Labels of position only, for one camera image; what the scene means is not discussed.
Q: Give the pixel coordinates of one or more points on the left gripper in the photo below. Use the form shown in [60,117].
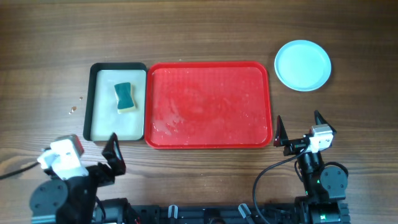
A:
[114,162]

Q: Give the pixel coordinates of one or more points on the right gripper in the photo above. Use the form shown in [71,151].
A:
[294,147]

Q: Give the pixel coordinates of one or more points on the green yellow sponge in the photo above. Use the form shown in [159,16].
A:
[124,96]

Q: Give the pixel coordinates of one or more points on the pale green plate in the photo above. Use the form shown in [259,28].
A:
[302,65]

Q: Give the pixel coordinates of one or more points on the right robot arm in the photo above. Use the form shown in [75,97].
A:
[324,182]

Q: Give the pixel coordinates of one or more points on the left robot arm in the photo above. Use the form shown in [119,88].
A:
[70,196]

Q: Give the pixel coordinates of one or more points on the black water tray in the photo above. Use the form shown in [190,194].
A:
[102,116]

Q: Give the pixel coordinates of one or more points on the red serving tray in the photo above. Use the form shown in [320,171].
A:
[208,105]

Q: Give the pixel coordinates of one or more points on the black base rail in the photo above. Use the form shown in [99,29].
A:
[269,213]

